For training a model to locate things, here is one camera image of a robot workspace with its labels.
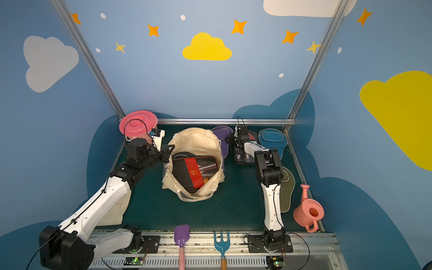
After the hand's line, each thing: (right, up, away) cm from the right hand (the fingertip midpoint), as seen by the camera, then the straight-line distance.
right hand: (227, 137), depth 109 cm
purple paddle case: (-3, +3, +2) cm, 5 cm away
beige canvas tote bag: (-15, -4, -24) cm, 29 cm away
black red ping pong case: (-21, -19, -21) cm, 35 cm away
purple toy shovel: (-23, -47, -32) cm, 62 cm away
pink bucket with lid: (-53, +7, -11) cm, 55 cm away
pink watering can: (+34, -35, -35) cm, 60 cm away
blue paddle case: (+30, -1, +3) cm, 31 cm away
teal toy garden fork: (-4, -50, -35) cm, 62 cm away
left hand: (-25, -5, -32) cm, 41 cm away
